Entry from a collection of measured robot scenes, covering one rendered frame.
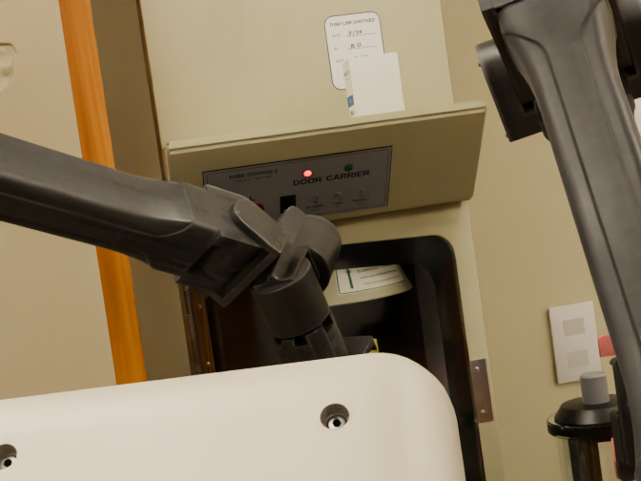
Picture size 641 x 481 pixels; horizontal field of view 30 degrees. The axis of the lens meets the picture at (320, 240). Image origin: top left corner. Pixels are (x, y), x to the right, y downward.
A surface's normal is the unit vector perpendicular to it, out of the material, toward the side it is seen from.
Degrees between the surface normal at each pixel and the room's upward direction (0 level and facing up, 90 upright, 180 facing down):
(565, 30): 59
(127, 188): 55
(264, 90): 90
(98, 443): 48
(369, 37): 90
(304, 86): 90
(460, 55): 90
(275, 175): 135
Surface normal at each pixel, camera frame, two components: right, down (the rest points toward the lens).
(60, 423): -0.17, -0.72
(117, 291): 0.16, 0.03
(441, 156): 0.22, 0.72
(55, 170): 0.65, -0.55
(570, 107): -0.36, -0.41
